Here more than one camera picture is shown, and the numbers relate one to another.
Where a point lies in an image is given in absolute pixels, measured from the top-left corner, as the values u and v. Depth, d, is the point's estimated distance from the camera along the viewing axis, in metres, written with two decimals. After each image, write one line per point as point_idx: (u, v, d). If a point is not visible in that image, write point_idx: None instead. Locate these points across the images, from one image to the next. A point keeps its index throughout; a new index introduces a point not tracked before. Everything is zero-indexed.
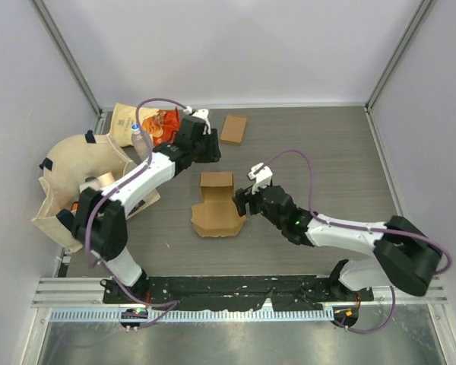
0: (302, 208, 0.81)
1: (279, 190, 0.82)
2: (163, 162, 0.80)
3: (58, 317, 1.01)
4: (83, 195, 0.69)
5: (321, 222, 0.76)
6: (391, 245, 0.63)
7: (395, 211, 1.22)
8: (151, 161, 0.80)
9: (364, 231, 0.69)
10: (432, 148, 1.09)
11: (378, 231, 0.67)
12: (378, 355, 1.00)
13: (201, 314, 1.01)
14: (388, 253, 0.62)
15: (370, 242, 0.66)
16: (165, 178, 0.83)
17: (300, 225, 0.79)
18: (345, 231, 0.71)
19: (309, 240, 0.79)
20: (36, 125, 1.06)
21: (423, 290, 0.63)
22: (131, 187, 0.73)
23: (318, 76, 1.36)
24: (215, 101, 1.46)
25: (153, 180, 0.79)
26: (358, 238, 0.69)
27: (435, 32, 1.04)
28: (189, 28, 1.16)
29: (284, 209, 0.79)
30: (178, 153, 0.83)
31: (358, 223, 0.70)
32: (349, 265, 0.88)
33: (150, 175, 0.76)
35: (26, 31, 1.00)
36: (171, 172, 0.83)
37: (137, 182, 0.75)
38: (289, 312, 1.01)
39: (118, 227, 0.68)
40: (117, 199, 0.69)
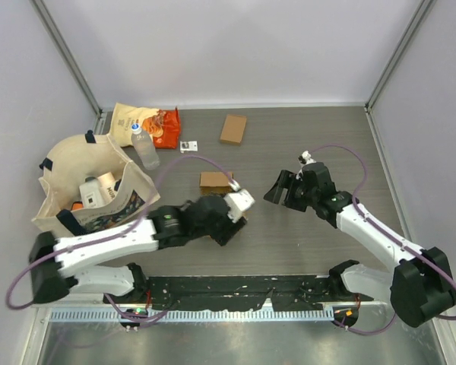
0: (339, 191, 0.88)
1: (319, 164, 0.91)
2: (142, 238, 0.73)
3: (58, 317, 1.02)
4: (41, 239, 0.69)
5: (358, 214, 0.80)
6: (415, 270, 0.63)
7: (395, 211, 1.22)
8: (132, 229, 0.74)
9: (397, 246, 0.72)
10: (431, 149, 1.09)
11: (410, 252, 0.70)
12: (378, 355, 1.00)
13: (201, 314, 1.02)
14: (409, 277, 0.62)
15: (397, 258, 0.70)
16: (143, 250, 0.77)
17: (334, 201, 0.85)
18: (379, 236, 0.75)
19: (335, 218, 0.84)
20: (36, 125, 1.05)
21: (416, 322, 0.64)
22: (86, 252, 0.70)
23: (318, 76, 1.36)
24: (215, 101, 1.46)
25: (125, 250, 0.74)
26: (387, 249, 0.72)
27: (435, 32, 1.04)
28: (189, 29, 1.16)
29: (318, 180, 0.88)
30: (171, 232, 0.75)
31: (396, 237, 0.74)
32: (358, 268, 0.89)
33: (117, 245, 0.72)
35: (26, 30, 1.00)
36: (152, 247, 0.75)
37: (99, 248, 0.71)
38: (289, 312, 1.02)
39: (55, 287, 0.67)
40: (61, 261, 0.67)
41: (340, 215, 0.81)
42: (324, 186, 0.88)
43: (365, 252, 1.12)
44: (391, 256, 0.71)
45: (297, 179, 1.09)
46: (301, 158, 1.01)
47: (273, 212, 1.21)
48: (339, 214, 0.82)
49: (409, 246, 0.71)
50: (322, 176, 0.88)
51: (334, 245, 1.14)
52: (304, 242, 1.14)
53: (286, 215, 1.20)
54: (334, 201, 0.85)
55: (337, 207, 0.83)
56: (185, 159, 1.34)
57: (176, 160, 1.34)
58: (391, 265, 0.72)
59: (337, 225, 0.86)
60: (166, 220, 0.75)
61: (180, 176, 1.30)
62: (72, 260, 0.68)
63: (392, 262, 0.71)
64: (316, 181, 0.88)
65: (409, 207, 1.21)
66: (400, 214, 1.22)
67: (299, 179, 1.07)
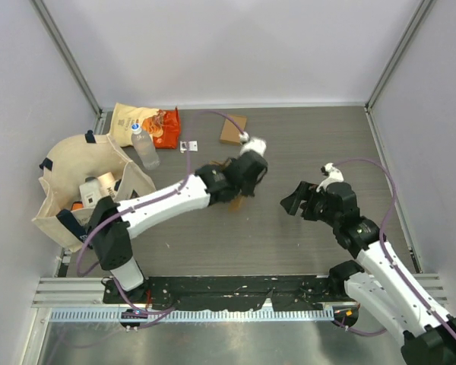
0: (365, 219, 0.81)
1: (347, 188, 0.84)
2: (196, 191, 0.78)
3: (58, 317, 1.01)
4: (102, 203, 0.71)
5: (385, 256, 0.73)
6: (439, 338, 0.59)
7: (394, 211, 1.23)
8: (184, 185, 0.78)
9: (423, 307, 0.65)
10: (431, 149, 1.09)
11: (436, 318, 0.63)
12: (378, 355, 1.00)
13: (201, 314, 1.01)
14: (432, 344, 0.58)
15: (422, 322, 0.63)
16: (195, 207, 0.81)
17: (359, 233, 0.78)
18: (406, 290, 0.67)
19: (357, 252, 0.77)
20: (36, 124, 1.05)
21: None
22: (148, 211, 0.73)
23: (318, 76, 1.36)
24: (216, 101, 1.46)
25: (181, 207, 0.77)
26: (412, 307, 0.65)
27: (435, 32, 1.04)
28: (189, 27, 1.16)
29: (343, 205, 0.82)
30: (220, 184, 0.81)
31: (422, 295, 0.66)
32: (365, 280, 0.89)
33: (175, 201, 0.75)
35: (26, 30, 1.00)
36: (204, 203, 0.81)
37: (160, 206, 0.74)
38: (289, 312, 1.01)
39: (121, 247, 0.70)
40: (128, 220, 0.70)
41: (366, 253, 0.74)
42: (349, 213, 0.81)
43: None
44: (416, 318, 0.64)
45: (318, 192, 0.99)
46: (323, 170, 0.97)
47: (273, 212, 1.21)
48: (364, 250, 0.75)
49: (437, 312, 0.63)
50: (349, 201, 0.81)
51: (334, 245, 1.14)
52: (304, 242, 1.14)
53: (286, 215, 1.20)
54: (359, 233, 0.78)
55: (361, 241, 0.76)
56: (185, 160, 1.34)
57: (176, 160, 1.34)
58: (413, 325, 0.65)
59: (356, 258, 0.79)
60: (213, 176, 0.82)
61: (180, 176, 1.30)
62: (137, 220, 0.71)
63: (416, 325, 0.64)
64: (342, 206, 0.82)
65: (409, 207, 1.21)
66: (400, 214, 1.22)
67: (320, 192, 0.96)
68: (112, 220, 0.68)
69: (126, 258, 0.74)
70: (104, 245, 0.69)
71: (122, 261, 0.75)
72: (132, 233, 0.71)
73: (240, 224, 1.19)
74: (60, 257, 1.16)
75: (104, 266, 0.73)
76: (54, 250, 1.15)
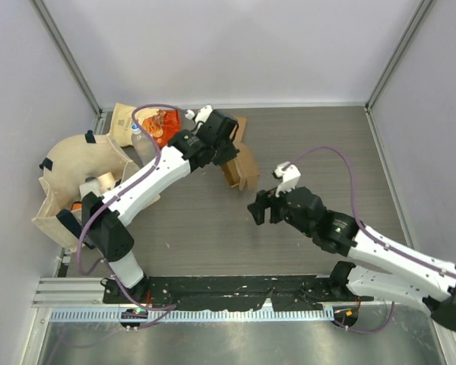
0: (334, 212, 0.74)
1: (305, 192, 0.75)
2: (173, 161, 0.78)
3: (58, 317, 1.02)
4: (86, 201, 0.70)
5: (375, 242, 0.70)
6: None
7: (395, 211, 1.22)
8: (159, 160, 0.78)
9: (435, 273, 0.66)
10: (431, 149, 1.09)
11: (452, 277, 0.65)
12: (378, 355, 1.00)
13: (202, 314, 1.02)
14: None
15: (442, 287, 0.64)
16: (178, 176, 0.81)
17: (340, 233, 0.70)
18: (410, 265, 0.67)
19: (348, 251, 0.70)
20: (36, 124, 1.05)
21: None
22: (134, 194, 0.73)
23: (318, 75, 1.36)
24: (216, 101, 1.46)
25: (164, 179, 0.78)
26: (425, 277, 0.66)
27: (435, 31, 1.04)
28: (189, 27, 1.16)
29: (314, 212, 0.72)
30: (195, 147, 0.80)
31: (426, 261, 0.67)
32: (365, 274, 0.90)
33: (156, 176, 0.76)
35: (26, 29, 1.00)
36: (186, 169, 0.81)
37: (142, 186, 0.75)
38: (289, 312, 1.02)
39: (119, 237, 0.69)
40: (116, 210, 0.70)
41: (357, 249, 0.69)
42: (320, 216, 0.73)
43: None
44: (436, 287, 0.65)
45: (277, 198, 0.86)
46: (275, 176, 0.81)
47: None
48: (354, 247, 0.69)
49: (449, 271, 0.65)
50: (316, 207, 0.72)
51: None
52: (303, 242, 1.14)
53: None
54: (339, 231, 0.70)
55: (346, 239, 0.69)
56: None
57: None
58: (435, 293, 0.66)
59: (347, 255, 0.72)
60: (186, 140, 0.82)
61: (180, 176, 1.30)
62: (125, 205, 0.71)
63: (438, 292, 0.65)
64: (312, 214, 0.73)
65: (409, 207, 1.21)
66: (401, 213, 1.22)
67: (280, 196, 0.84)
68: (98, 213, 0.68)
69: (128, 245, 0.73)
70: (99, 238, 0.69)
71: (127, 249, 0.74)
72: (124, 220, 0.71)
73: (240, 224, 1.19)
74: (60, 257, 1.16)
75: (109, 258, 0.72)
76: (54, 250, 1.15)
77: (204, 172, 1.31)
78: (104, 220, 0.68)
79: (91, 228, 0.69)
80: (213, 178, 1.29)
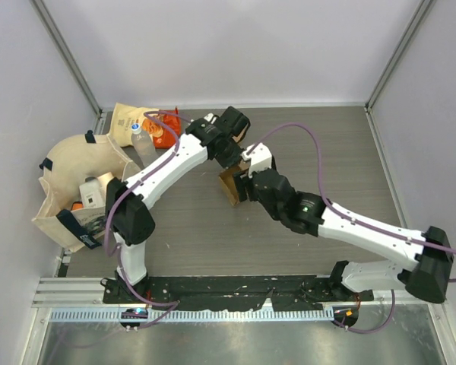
0: (302, 194, 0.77)
1: (273, 174, 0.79)
2: (191, 147, 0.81)
3: (58, 317, 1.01)
4: (111, 185, 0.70)
5: (342, 217, 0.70)
6: (432, 261, 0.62)
7: (395, 211, 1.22)
8: (178, 147, 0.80)
9: (403, 241, 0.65)
10: (431, 149, 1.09)
11: (419, 244, 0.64)
12: (377, 355, 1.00)
13: (202, 314, 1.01)
14: (432, 271, 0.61)
15: (410, 255, 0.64)
16: (194, 164, 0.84)
17: (308, 211, 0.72)
18: (376, 236, 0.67)
19: (316, 229, 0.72)
20: (36, 124, 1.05)
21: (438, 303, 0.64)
22: (156, 178, 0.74)
23: (318, 75, 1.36)
24: (216, 101, 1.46)
25: (184, 165, 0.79)
26: (393, 248, 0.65)
27: (435, 31, 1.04)
28: (189, 27, 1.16)
29: (281, 193, 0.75)
30: (213, 133, 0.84)
31: (393, 231, 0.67)
32: (354, 267, 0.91)
33: (177, 162, 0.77)
35: (26, 30, 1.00)
36: (204, 156, 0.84)
37: (164, 171, 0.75)
38: (289, 312, 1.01)
39: (143, 220, 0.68)
40: (140, 193, 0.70)
41: (325, 226, 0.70)
42: (287, 197, 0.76)
43: (365, 252, 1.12)
44: (403, 255, 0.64)
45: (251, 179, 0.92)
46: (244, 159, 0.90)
47: None
48: (321, 223, 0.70)
49: (414, 238, 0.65)
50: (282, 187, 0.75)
51: (333, 245, 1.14)
52: (303, 242, 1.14)
53: None
54: (306, 211, 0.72)
55: (312, 217, 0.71)
56: None
57: None
58: (404, 263, 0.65)
59: (318, 234, 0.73)
60: (204, 128, 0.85)
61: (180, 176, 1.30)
62: (147, 190, 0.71)
63: (406, 261, 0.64)
64: (280, 195, 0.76)
65: (409, 207, 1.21)
66: (401, 214, 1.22)
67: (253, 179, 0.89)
68: (124, 197, 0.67)
69: (151, 229, 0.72)
70: (124, 222, 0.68)
71: (148, 235, 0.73)
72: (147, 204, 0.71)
73: (240, 224, 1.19)
74: (60, 257, 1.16)
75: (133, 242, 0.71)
76: (54, 250, 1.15)
77: (204, 172, 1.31)
78: (128, 202, 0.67)
79: (115, 212, 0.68)
80: (213, 178, 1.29)
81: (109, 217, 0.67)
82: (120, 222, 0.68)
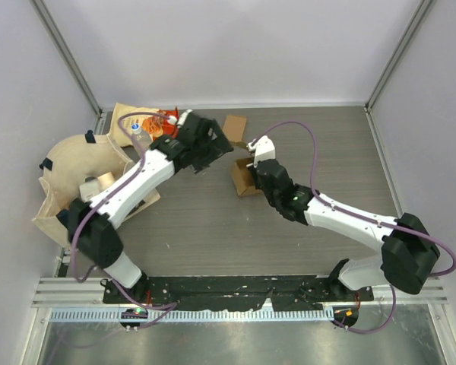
0: (299, 185, 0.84)
1: (274, 164, 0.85)
2: (156, 163, 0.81)
3: (58, 317, 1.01)
4: (74, 206, 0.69)
5: (324, 204, 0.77)
6: (400, 242, 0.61)
7: (395, 211, 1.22)
8: (145, 163, 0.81)
9: (374, 224, 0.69)
10: (431, 148, 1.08)
11: (388, 227, 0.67)
12: (378, 355, 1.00)
13: (201, 314, 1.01)
14: (398, 252, 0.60)
15: (378, 236, 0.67)
16: (165, 178, 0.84)
17: (297, 200, 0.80)
18: (350, 220, 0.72)
19: (304, 217, 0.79)
20: (36, 125, 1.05)
21: (417, 289, 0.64)
22: (121, 197, 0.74)
23: (318, 76, 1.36)
24: (216, 100, 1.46)
25: (150, 181, 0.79)
26: (365, 230, 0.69)
27: (436, 31, 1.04)
28: (189, 28, 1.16)
29: (278, 182, 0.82)
30: (177, 149, 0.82)
31: (367, 215, 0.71)
32: (349, 264, 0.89)
33: (143, 178, 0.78)
35: (26, 29, 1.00)
36: (170, 170, 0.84)
37: (129, 188, 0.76)
38: (289, 312, 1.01)
39: (110, 239, 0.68)
40: (106, 212, 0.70)
41: (308, 211, 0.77)
42: (283, 186, 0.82)
43: (365, 252, 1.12)
44: (373, 237, 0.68)
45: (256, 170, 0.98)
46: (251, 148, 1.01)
47: (274, 213, 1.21)
48: (305, 210, 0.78)
49: (385, 221, 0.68)
50: (280, 176, 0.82)
51: (333, 245, 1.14)
52: (303, 242, 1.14)
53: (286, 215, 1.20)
54: (296, 200, 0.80)
55: (301, 205, 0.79)
56: None
57: None
58: (375, 245, 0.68)
59: (307, 223, 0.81)
60: (168, 144, 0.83)
61: (180, 176, 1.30)
62: (113, 207, 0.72)
63: (376, 242, 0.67)
64: (277, 182, 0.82)
65: (409, 207, 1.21)
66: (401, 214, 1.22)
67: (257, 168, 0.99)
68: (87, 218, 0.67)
69: (118, 249, 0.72)
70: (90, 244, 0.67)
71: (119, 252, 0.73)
72: (114, 221, 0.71)
73: (240, 224, 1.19)
74: (61, 257, 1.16)
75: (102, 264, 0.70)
76: (54, 250, 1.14)
77: (204, 172, 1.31)
78: (93, 223, 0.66)
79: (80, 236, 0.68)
80: (213, 178, 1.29)
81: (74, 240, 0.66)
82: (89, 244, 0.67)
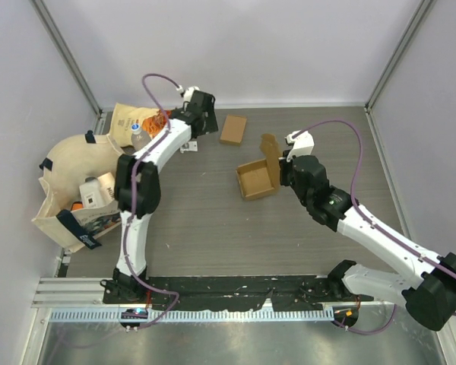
0: (334, 188, 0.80)
1: (314, 161, 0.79)
2: (179, 125, 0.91)
3: (58, 317, 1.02)
4: (120, 161, 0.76)
5: (363, 219, 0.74)
6: (438, 284, 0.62)
7: (395, 211, 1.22)
8: (170, 126, 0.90)
9: (415, 257, 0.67)
10: (431, 148, 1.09)
11: (429, 264, 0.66)
12: (378, 355, 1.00)
13: (201, 314, 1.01)
14: (435, 291, 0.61)
15: (416, 271, 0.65)
16: (183, 141, 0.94)
17: (332, 204, 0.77)
18: (391, 245, 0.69)
19: (336, 223, 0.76)
20: (36, 125, 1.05)
21: (438, 327, 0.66)
22: (159, 150, 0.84)
23: (318, 75, 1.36)
24: (216, 100, 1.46)
25: (177, 141, 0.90)
26: (403, 260, 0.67)
27: (436, 31, 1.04)
28: (188, 28, 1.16)
29: (315, 182, 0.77)
30: (192, 117, 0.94)
31: (410, 245, 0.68)
32: (359, 269, 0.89)
33: (172, 137, 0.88)
35: (26, 29, 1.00)
36: (188, 135, 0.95)
37: (163, 144, 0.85)
38: (289, 312, 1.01)
39: (156, 184, 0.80)
40: (150, 161, 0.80)
41: (344, 222, 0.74)
42: (320, 186, 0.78)
43: (365, 252, 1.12)
44: (411, 270, 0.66)
45: (289, 164, 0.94)
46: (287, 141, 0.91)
47: (274, 212, 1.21)
48: (341, 218, 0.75)
49: (428, 257, 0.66)
50: (318, 177, 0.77)
51: (333, 245, 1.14)
52: (303, 242, 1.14)
53: (286, 215, 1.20)
54: (332, 204, 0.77)
55: (336, 211, 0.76)
56: (185, 160, 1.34)
57: (176, 160, 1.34)
58: (410, 277, 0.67)
59: (336, 229, 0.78)
60: (182, 114, 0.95)
61: (180, 177, 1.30)
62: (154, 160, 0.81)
63: (413, 276, 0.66)
64: (312, 182, 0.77)
65: (409, 207, 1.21)
66: (401, 214, 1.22)
67: (291, 163, 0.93)
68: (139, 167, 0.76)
69: (158, 196, 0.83)
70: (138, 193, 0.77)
71: (156, 203, 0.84)
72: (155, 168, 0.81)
73: (240, 224, 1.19)
74: (60, 257, 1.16)
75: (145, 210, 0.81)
76: (54, 250, 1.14)
77: (204, 172, 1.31)
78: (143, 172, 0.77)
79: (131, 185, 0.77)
80: (213, 178, 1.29)
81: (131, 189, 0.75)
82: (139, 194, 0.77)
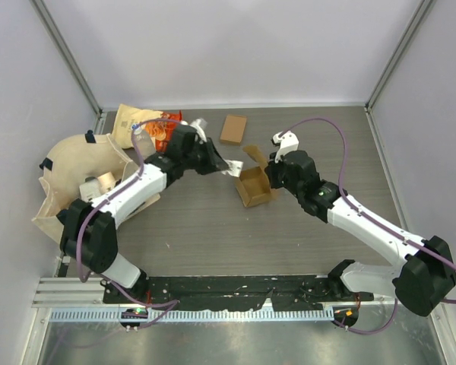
0: (325, 182, 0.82)
1: (302, 154, 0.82)
2: (154, 173, 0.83)
3: (58, 317, 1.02)
4: (73, 207, 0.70)
5: (351, 207, 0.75)
6: (422, 265, 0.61)
7: (395, 211, 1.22)
8: (143, 172, 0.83)
9: (399, 240, 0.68)
10: (430, 149, 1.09)
11: (413, 246, 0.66)
12: (378, 355, 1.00)
13: (201, 314, 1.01)
14: (417, 273, 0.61)
15: (400, 254, 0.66)
16: (155, 191, 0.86)
17: (322, 196, 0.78)
18: (377, 231, 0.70)
19: (325, 214, 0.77)
20: (36, 125, 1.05)
21: (425, 312, 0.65)
22: (121, 198, 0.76)
23: (318, 75, 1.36)
24: (215, 100, 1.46)
25: (146, 190, 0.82)
26: (388, 244, 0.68)
27: (436, 31, 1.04)
28: (189, 27, 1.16)
29: (304, 174, 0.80)
30: (169, 166, 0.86)
31: (395, 230, 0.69)
32: (357, 266, 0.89)
33: (139, 185, 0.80)
35: (26, 28, 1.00)
36: (162, 184, 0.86)
37: (128, 192, 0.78)
38: (289, 312, 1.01)
39: (109, 239, 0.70)
40: (107, 210, 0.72)
41: (333, 211, 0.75)
42: (308, 179, 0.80)
43: (365, 252, 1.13)
44: (397, 253, 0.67)
45: (276, 165, 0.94)
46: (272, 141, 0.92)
47: (273, 212, 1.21)
48: (330, 208, 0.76)
49: (412, 240, 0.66)
50: (307, 168, 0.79)
51: (333, 245, 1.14)
52: (303, 242, 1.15)
53: (286, 214, 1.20)
54: (321, 195, 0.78)
55: (325, 202, 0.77)
56: None
57: None
58: (396, 261, 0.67)
59: (327, 220, 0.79)
60: (159, 160, 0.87)
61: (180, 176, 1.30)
62: (115, 208, 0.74)
63: (397, 258, 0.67)
64: (302, 175, 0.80)
65: (409, 207, 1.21)
66: (400, 214, 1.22)
67: (280, 163, 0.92)
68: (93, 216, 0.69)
69: (113, 252, 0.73)
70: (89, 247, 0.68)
71: (112, 261, 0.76)
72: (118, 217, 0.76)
73: (240, 224, 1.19)
74: (61, 257, 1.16)
75: (96, 267, 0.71)
76: (54, 250, 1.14)
77: None
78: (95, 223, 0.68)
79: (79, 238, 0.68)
80: (213, 178, 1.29)
81: (78, 245, 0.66)
82: (87, 249, 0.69)
